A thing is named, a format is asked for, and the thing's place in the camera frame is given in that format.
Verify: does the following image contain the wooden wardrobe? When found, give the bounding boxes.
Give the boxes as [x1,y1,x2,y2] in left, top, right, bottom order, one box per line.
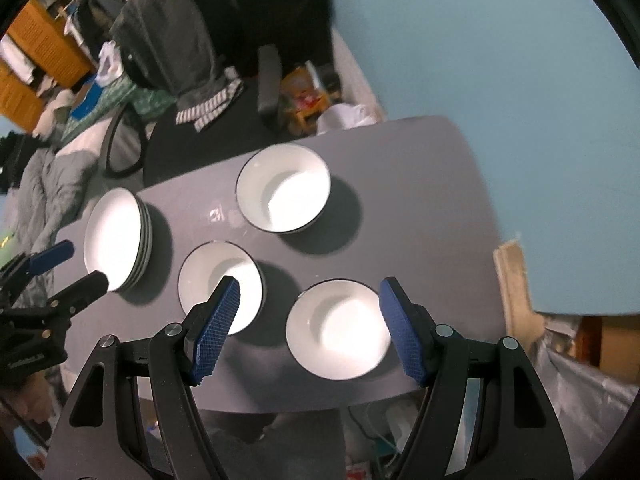
[0,0,93,133]

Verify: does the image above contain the black clothes pile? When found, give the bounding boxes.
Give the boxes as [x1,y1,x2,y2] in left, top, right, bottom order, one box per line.
[0,130,38,193]

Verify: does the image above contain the brown cardboard box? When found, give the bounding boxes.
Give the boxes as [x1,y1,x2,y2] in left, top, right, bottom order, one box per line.
[575,315,640,386]

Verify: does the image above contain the dark hanging clothes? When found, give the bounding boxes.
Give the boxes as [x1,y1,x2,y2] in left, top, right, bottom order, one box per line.
[75,0,126,56]

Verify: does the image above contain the white trash bag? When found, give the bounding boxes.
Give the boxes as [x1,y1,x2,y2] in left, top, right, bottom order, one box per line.
[316,102,376,135]

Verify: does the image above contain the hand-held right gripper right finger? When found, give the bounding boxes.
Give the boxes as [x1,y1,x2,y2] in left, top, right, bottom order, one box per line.
[378,276,576,480]

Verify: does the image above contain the white bowl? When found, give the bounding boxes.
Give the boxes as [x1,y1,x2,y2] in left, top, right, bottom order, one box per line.
[177,241,264,336]
[235,143,332,234]
[285,280,392,380]

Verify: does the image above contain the grey comforter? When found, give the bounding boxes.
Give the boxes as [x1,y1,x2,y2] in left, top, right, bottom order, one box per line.
[15,147,98,306]

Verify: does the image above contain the black hanging coat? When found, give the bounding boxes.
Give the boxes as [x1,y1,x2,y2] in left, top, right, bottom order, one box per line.
[177,0,336,78]

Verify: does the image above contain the person's left hand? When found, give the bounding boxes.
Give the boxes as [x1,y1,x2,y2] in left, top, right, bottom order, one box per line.
[0,379,48,428]

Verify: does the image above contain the black office chair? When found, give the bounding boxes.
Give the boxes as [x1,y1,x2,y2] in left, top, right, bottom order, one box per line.
[102,0,281,188]

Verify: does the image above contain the yellow red toy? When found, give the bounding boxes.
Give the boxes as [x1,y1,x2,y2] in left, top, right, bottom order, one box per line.
[280,62,333,123]

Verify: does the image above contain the grey plastic sheet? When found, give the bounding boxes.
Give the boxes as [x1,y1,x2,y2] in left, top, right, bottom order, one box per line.
[532,330,640,466]

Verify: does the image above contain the wooden plank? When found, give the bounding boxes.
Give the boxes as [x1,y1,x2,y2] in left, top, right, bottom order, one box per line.
[492,240,538,341]

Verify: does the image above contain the blue box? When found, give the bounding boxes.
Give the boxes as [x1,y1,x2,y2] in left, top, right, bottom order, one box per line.
[67,82,103,121]

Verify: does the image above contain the grey hooded sweater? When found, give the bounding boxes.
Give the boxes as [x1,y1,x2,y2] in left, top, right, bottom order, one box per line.
[110,0,246,133]

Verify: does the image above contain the white plastic bag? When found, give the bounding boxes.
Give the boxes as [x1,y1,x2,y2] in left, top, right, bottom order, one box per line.
[96,42,123,86]

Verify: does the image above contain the green checkered tablecloth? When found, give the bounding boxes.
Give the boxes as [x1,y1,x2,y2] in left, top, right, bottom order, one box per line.
[60,77,176,143]

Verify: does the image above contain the beige clothes pile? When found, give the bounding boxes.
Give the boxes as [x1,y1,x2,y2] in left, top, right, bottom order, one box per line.
[35,87,76,136]

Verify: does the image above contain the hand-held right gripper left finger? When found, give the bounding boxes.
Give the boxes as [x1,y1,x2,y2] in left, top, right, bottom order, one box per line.
[42,275,241,480]

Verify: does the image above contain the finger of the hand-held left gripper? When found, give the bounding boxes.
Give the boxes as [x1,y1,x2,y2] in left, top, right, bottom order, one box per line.
[30,270,110,318]
[0,240,75,293]

